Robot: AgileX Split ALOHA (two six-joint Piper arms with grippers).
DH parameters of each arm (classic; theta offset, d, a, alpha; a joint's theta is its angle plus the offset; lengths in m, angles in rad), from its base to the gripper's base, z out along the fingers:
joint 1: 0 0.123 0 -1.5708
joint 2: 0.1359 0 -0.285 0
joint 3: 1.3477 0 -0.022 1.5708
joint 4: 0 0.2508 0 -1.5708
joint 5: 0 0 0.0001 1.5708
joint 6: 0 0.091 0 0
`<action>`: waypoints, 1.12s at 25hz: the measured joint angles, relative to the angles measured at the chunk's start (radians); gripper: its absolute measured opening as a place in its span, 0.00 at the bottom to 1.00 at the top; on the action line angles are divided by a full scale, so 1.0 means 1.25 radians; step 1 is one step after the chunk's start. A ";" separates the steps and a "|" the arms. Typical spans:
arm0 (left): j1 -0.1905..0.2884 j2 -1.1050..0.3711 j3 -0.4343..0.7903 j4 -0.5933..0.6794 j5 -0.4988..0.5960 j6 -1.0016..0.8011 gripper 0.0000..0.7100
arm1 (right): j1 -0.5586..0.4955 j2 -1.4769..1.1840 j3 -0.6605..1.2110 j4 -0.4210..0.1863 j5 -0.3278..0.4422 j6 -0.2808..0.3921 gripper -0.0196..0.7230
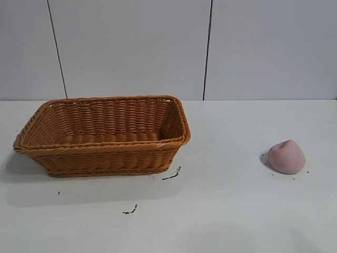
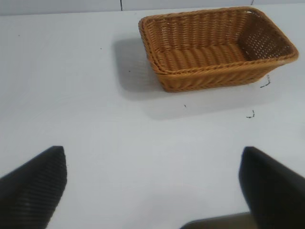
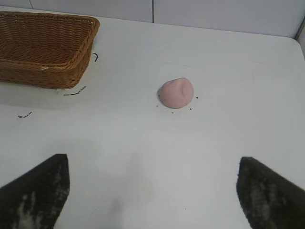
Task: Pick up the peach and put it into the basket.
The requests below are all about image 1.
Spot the pink peach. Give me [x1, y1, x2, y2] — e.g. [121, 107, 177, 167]
[267, 139, 306, 175]

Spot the brown woven wicker basket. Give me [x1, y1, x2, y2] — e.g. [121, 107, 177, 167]
[13, 95, 192, 178]

